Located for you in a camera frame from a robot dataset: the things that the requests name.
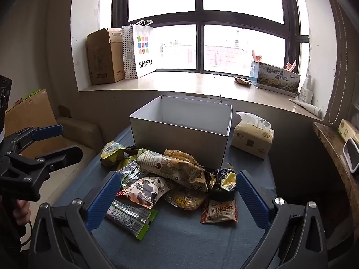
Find blue tablecloth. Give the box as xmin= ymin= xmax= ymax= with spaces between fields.
xmin=52 ymin=123 xmax=277 ymax=269

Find yellow green small box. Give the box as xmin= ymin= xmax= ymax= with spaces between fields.
xmin=338 ymin=119 xmax=359 ymax=143

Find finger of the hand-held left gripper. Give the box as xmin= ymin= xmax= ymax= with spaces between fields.
xmin=0 ymin=124 xmax=64 ymax=157
xmin=0 ymin=145 xmax=83 ymax=202

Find yellow crinkled snack packet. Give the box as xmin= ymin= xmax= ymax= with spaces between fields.
xmin=164 ymin=149 xmax=197 ymax=166

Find white shopping bag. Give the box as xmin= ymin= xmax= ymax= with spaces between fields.
xmin=132 ymin=20 xmax=157 ymax=79

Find landscape printed long box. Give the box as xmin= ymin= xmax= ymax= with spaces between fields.
xmin=256 ymin=62 xmax=301 ymax=97

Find beige stone windowsill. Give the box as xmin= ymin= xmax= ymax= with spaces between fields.
xmin=79 ymin=71 xmax=326 ymax=121

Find green-ended bar packet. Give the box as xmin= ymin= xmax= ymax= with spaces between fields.
xmin=105 ymin=205 xmax=150 ymax=241
xmin=112 ymin=199 xmax=159 ymax=226

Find black yellow snack packet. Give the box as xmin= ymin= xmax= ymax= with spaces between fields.
xmin=210 ymin=168 xmax=239 ymax=201

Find green silver-edged snack packet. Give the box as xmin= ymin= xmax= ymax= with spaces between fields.
xmin=116 ymin=160 xmax=141 ymax=188

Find white tube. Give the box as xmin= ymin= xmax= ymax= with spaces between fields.
xmin=289 ymin=99 xmax=322 ymax=115

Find white cardboard box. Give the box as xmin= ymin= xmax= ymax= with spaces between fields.
xmin=129 ymin=95 xmax=233 ymax=169

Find white red illustrated snack packet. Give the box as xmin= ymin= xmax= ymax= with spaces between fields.
xmin=116 ymin=176 xmax=171 ymax=209

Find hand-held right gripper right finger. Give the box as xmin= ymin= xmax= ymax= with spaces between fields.
xmin=236 ymin=170 xmax=328 ymax=269

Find small blue carton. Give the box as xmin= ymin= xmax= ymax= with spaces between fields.
xmin=250 ymin=60 xmax=260 ymax=86

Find brown cardboard box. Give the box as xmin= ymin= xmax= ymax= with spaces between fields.
xmin=86 ymin=28 xmax=125 ymax=85

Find small orange white snack packet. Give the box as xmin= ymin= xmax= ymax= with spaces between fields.
xmin=200 ymin=197 xmax=239 ymax=225

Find white container dark lid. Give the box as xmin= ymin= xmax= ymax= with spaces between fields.
xmin=341 ymin=134 xmax=359 ymax=173

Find yellow pouch snack packet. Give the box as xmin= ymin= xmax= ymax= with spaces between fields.
xmin=100 ymin=141 xmax=132 ymax=171

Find brown stone side counter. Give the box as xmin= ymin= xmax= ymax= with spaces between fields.
xmin=313 ymin=121 xmax=359 ymax=258

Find orange cake packet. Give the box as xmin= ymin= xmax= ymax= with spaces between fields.
xmin=163 ymin=188 xmax=209 ymax=210

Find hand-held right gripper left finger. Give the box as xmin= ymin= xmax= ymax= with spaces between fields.
xmin=28 ymin=171 xmax=122 ymax=269

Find dark stitched curtain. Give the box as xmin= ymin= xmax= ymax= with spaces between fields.
xmin=317 ymin=0 xmax=359 ymax=124

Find dark framed window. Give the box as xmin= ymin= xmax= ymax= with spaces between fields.
xmin=112 ymin=0 xmax=310 ymax=75

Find large open cardboard box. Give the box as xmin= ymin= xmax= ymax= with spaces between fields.
xmin=4 ymin=89 xmax=68 ymax=157

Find cream tissue pack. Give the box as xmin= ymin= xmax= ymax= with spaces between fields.
xmin=231 ymin=111 xmax=275 ymax=160

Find cream illustrated snack packet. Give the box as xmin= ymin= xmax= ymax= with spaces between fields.
xmin=136 ymin=150 xmax=209 ymax=192

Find person's left hand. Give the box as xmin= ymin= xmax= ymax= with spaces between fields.
xmin=16 ymin=200 xmax=31 ymax=226

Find polka dot paper bag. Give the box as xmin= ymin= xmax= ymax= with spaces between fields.
xmin=122 ymin=25 xmax=138 ymax=79

